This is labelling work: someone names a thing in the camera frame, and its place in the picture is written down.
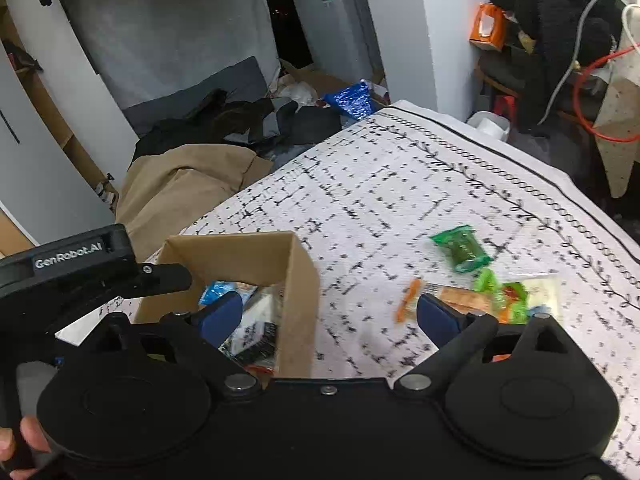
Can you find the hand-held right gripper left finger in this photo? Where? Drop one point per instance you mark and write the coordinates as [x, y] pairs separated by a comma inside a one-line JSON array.
[[220, 316]]

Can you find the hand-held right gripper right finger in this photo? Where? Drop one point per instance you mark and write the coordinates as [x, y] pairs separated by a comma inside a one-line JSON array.
[[440, 317]]

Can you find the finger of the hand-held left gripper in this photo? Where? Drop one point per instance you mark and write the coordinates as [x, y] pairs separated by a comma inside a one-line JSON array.
[[165, 277]]

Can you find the blue white snack packet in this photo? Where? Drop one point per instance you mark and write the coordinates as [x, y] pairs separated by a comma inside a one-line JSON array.
[[217, 290]]

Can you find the orange biscuit packet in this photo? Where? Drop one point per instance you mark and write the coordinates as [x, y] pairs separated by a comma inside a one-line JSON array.
[[465, 300]]

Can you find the black white snack packet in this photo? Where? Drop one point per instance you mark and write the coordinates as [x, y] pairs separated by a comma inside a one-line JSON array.
[[257, 335]]

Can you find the red snack packet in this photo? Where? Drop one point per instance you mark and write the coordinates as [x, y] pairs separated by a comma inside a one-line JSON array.
[[260, 370]]

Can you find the dark green snack packet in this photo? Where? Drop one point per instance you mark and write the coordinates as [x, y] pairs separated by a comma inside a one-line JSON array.
[[462, 250]]

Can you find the green orange snack packet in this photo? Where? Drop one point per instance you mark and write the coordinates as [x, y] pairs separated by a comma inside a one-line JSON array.
[[510, 295]]

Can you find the cardboard box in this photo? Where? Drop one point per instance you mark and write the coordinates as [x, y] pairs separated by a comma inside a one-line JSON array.
[[300, 310]]

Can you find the clear white snack packet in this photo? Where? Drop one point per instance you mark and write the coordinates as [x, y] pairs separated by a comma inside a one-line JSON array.
[[542, 290]]

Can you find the person's left hand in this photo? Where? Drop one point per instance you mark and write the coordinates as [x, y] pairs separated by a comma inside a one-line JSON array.
[[30, 432]]

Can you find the tan blanket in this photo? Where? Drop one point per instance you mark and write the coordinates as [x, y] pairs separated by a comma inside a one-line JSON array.
[[190, 185]]

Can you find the black clothes pile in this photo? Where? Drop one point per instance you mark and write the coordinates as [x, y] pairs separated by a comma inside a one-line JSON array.
[[225, 120]]

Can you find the white waste bin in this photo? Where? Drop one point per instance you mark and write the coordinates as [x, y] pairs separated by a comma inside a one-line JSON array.
[[490, 124]]

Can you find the white plastic bag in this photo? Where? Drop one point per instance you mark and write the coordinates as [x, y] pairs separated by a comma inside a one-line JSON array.
[[300, 92]]

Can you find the blue foil bag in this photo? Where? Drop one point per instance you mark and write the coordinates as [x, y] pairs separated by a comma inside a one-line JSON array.
[[350, 100]]

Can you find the flattened cardboard sheet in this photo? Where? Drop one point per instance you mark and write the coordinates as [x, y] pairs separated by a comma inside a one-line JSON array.
[[325, 82]]

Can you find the hanging pale grey sheet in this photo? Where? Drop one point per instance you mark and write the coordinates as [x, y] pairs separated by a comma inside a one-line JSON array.
[[170, 25]]

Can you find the dotted cream tablecloth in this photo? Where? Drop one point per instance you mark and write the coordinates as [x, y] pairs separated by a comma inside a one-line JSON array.
[[622, 125]]

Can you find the orange tissue box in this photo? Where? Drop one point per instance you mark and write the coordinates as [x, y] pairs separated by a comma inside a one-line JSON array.
[[486, 27]]

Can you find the white washing machine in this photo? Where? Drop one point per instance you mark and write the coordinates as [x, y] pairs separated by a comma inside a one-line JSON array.
[[335, 15]]

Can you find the black fleece jacket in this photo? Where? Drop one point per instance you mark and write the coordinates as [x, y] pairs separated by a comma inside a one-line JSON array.
[[550, 20]]

